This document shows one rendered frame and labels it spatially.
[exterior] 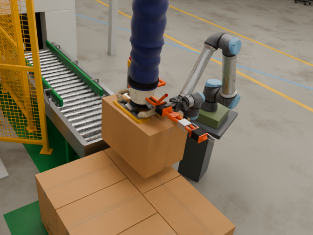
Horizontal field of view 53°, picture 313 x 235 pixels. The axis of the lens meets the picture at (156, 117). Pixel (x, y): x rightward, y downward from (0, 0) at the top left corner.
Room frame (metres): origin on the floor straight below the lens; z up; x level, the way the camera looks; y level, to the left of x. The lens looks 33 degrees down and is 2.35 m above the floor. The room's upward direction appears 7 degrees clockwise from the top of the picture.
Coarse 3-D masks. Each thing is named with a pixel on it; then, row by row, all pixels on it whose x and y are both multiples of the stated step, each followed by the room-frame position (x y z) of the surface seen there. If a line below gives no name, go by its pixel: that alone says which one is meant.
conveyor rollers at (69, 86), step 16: (32, 64) 3.58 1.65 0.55; (48, 64) 3.64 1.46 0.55; (64, 64) 3.69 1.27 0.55; (48, 80) 3.26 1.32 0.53; (64, 80) 3.30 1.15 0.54; (80, 80) 3.34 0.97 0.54; (48, 96) 2.90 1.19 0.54; (64, 96) 2.93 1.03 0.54; (80, 96) 2.96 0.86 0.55; (96, 96) 3.00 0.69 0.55; (64, 112) 2.64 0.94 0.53; (80, 112) 2.66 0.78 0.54; (96, 112) 2.69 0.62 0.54; (80, 128) 2.38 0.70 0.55; (96, 128) 2.41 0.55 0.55
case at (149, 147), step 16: (112, 96) 2.17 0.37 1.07; (128, 96) 2.21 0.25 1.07; (112, 112) 2.02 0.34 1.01; (112, 128) 2.01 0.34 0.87; (128, 128) 1.87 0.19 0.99; (144, 128) 1.78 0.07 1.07; (160, 128) 1.81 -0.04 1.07; (176, 128) 1.88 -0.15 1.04; (112, 144) 2.00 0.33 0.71; (128, 144) 1.86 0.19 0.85; (144, 144) 1.73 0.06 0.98; (160, 144) 1.78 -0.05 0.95; (176, 144) 1.90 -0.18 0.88; (128, 160) 1.85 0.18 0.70; (144, 160) 1.71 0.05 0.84; (160, 160) 1.80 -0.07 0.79; (176, 160) 1.92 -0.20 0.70; (144, 176) 1.70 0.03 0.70
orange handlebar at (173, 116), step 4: (160, 80) 2.29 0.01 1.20; (160, 84) 2.21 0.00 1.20; (164, 84) 2.24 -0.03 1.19; (148, 100) 1.95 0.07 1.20; (156, 100) 1.95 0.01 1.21; (152, 104) 1.91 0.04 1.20; (164, 112) 1.81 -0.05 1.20; (172, 112) 1.82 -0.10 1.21; (176, 112) 1.81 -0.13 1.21; (168, 116) 1.78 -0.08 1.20; (172, 116) 1.76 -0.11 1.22; (176, 116) 1.77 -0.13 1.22; (172, 120) 1.75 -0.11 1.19; (176, 120) 1.73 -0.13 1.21; (184, 128) 1.66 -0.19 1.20; (188, 128) 1.65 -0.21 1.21; (192, 128) 1.67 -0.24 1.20
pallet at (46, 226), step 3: (42, 216) 1.68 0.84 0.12; (42, 219) 1.69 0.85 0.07; (42, 222) 1.70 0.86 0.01; (45, 222) 1.63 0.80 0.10; (45, 225) 1.64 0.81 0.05; (48, 225) 1.58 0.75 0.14; (48, 228) 1.62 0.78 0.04; (48, 231) 1.61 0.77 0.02; (51, 231) 1.53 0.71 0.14; (48, 234) 1.60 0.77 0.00; (51, 234) 1.59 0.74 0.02
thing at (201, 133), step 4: (196, 128) 1.64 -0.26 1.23; (200, 128) 1.64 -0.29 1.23; (192, 132) 1.61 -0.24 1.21; (196, 132) 1.59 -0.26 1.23; (200, 132) 1.60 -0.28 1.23; (204, 132) 1.60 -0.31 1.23; (192, 136) 1.61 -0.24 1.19; (196, 136) 1.58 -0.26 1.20; (200, 136) 1.56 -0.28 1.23; (204, 136) 1.58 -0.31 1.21; (196, 140) 1.57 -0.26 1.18; (200, 140) 1.56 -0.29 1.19
